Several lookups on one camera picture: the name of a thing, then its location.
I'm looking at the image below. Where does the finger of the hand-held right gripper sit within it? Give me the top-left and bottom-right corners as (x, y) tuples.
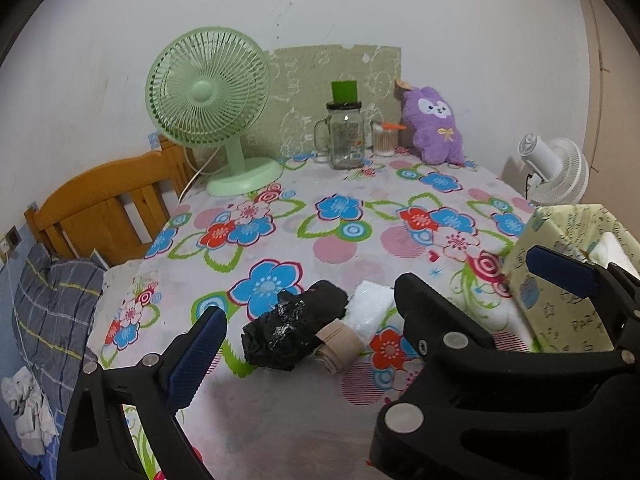
(369, 272), (640, 480)
(525, 244), (640, 346)

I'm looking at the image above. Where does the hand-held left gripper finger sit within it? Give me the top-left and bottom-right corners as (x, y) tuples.
(56, 304), (228, 480)

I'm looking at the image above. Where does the yellow-green printed box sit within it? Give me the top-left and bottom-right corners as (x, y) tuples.
(501, 203), (640, 354)

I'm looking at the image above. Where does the white sock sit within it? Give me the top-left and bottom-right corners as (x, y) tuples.
(344, 280), (402, 345)

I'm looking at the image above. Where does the black bundle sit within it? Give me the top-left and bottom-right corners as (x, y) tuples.
(242, 281), (349, 373)

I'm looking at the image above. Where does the beige fabric roll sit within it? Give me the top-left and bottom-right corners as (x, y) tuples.
(314, 322), (364, 375)

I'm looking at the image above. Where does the white standing fan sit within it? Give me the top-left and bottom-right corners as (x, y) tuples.
(501, 132), (591, 206)

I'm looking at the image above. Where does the floral tablecloth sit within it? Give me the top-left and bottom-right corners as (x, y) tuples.
(82, 152), (551, 480)

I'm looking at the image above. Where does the white crumpled cloth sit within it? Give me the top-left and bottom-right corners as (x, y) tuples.
(0, 365), (60, 457)

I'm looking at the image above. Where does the wooden bed headboard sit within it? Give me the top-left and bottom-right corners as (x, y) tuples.
(23, 135), (201, 267)

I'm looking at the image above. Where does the small glass cotton-swab jar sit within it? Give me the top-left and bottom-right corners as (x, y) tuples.
(372, 121), (405, 157)

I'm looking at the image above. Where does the purple plush bunny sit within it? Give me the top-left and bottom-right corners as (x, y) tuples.
(400, 85), (467, 165)

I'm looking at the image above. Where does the beige door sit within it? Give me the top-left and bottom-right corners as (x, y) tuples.
(572, 0), (640, 206)

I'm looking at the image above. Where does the glass mug jar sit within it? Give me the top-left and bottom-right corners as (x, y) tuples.
(313, 101), (369, 170)

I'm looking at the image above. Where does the green plastic cup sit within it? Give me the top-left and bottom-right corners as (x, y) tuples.
(331, 80), (359, 106)

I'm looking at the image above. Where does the green desk fan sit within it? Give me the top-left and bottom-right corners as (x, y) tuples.
(145, 27), (285, 198)

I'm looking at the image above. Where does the green patterned board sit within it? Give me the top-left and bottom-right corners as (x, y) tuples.
(267, 43), (403, 160)

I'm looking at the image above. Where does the white fan cord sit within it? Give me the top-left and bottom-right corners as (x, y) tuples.
(177, 150), (223, 207)

